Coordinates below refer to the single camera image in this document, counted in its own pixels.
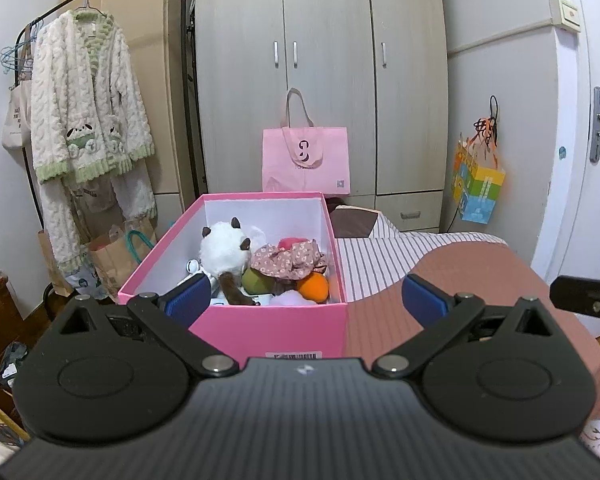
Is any white brown plush cat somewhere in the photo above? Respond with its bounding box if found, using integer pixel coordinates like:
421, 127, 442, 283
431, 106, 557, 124
199, 217, 259, 306

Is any green makeup sponge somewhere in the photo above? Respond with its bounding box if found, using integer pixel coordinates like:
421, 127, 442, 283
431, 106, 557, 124
242, 268, 275, 295

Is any purple plush toy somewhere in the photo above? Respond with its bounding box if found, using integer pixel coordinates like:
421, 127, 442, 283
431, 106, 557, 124
270, 289, 316, 307

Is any orange makeup sponge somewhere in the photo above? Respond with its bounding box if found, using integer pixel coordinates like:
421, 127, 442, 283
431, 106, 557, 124
296, 272, 329, 304

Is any floral pink scrunchie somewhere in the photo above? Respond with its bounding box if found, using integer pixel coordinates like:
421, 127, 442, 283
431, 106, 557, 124
250, 240, 327, 281

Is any pink fluffy pompom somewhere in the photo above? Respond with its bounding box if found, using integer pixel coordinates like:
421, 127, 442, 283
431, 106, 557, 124
277, 237, 308, 250

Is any blue wet wipes pack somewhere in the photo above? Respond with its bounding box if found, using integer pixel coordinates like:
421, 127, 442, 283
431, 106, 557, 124
178, 259, 226, 306

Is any white mesh bath pouf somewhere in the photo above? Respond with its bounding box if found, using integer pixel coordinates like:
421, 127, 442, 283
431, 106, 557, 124
245, 226, 268, 252

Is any white door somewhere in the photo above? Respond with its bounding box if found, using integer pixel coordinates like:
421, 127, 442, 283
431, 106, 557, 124
532, 0, 600, 284

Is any pink storage box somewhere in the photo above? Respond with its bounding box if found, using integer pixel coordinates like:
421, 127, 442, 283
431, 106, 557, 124
118, 192, 348, 363

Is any brown paper bag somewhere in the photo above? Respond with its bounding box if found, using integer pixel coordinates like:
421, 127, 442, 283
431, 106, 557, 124
87, 218, 157, 302

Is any teal handbag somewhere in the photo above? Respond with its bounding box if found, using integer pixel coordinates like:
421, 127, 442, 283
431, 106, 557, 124
124, 228, 157, 266

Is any colourful paper gift bag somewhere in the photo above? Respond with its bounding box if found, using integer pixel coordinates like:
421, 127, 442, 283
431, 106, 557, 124
453, 117, 506, 224

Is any pink tote bag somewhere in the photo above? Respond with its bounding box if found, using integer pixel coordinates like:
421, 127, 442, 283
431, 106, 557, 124
261, 88, 351, 196

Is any cream knitted cardigan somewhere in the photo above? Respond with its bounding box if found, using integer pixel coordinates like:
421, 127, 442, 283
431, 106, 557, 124
30, 9, 157, 275

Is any grey wooden wardrobe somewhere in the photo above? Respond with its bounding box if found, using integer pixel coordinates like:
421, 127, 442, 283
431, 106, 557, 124
194, 0, 448, 231

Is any beige tall cabinet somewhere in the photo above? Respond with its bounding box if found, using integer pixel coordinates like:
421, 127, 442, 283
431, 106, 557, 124
90, 0, 207, 234

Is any silver door handle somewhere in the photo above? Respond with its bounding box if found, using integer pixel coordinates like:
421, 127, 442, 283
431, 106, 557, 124
588, 87, 600, 164

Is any beige wall switch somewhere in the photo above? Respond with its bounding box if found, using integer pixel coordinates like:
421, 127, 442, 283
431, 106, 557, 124
550, 0, 581, 34

